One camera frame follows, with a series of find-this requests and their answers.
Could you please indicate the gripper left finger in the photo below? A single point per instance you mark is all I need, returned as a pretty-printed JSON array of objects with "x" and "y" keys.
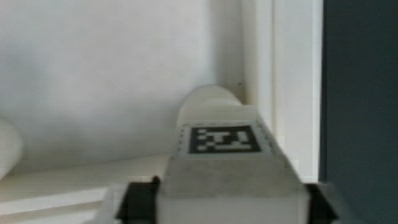
[{"x": 128, "y": 205}]

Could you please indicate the white leg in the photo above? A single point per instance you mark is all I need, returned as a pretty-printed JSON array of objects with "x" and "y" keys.
[{"x": 229, "y": 183}]

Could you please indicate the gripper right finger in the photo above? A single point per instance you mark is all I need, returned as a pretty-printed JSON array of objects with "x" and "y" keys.
[{"x": 329, "y": 211}]

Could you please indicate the white square table top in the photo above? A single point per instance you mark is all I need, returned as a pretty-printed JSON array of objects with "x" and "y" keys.
[{"x": 108, "y": 63}]

